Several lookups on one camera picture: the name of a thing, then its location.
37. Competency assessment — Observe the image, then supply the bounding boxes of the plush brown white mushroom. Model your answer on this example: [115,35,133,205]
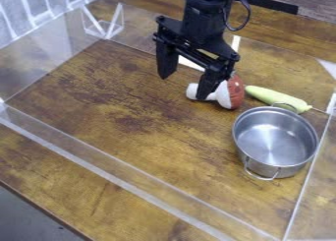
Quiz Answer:
[185,73,247,111]

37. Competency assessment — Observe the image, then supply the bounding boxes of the black cable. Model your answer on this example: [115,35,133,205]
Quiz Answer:
[221,0,253,32]

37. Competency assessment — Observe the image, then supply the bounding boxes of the silver metal pot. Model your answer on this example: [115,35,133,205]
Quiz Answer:
[232,106,319,181]

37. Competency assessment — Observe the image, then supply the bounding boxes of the clear acrylic enclosure wall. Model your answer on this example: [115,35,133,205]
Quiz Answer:
[0,0,336,241]

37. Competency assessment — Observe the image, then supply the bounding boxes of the black bar in background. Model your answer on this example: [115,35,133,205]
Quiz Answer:
[248,0,297,15]

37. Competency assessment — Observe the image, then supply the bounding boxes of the spoon with green handle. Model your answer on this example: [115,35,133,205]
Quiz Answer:
[243,85,313,115]

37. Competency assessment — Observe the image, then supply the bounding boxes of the clear acrylic triangular bracket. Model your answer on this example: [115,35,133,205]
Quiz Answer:
[81,3,125,40]

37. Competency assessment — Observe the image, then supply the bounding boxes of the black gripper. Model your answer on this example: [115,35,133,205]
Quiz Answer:
[153,16,240,100]

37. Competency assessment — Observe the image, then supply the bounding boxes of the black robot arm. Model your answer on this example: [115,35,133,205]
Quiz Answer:
[153,0,240,100]

